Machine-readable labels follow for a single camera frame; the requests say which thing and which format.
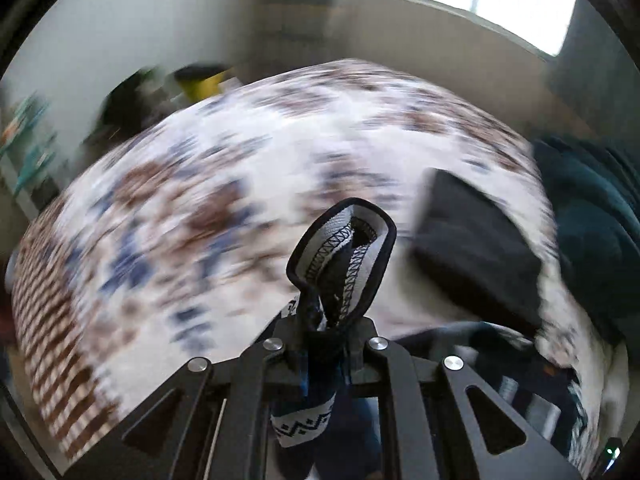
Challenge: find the dark teal fleece blanket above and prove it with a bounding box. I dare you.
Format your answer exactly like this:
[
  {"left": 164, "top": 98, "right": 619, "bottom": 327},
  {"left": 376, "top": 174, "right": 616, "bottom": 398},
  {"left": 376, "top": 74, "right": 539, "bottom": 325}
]
[{"left": 534, "top": 138, "right": 639, "bottom": 352}]

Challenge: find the navy grey white striped sweater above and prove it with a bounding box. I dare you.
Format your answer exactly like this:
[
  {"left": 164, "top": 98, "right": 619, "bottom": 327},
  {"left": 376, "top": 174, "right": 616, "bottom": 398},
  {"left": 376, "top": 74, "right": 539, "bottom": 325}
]
[{"left": 270, "top": 198, "right": 580, "bottom": 479}]

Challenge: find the yellow black container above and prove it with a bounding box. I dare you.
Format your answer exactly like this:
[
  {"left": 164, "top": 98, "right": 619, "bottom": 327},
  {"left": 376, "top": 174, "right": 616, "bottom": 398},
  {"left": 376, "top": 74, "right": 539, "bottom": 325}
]
[{"left": 172, "top": 64, "right": 233, "bottom": 103}]

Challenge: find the striped window curtain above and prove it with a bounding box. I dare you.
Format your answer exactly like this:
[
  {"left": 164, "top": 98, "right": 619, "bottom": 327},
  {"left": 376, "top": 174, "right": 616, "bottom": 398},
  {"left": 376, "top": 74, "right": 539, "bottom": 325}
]
[{"left": 255, "top": 0, "right": 346, "bottom": 76}]

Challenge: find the dark grey folded garment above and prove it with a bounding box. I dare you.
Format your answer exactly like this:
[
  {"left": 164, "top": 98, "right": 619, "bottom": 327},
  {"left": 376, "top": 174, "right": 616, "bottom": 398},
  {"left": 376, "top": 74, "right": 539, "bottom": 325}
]
[{"left": 410, "top": 170, "right": 542, "bottom": 337}]

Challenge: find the teal metal rack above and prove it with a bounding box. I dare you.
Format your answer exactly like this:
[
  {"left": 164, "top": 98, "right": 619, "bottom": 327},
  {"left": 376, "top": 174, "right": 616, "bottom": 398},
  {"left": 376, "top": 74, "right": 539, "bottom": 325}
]
[{"left": 1, "top": 93, "right": 58, "bottom": 197}]

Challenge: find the floral fleece bed blanket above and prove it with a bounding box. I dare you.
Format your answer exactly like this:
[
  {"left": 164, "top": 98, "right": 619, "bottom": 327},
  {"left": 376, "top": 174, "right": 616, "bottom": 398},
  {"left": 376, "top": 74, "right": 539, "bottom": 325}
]
[{"left": 12, "top": 60, "right": 628, "bottom": 474}]

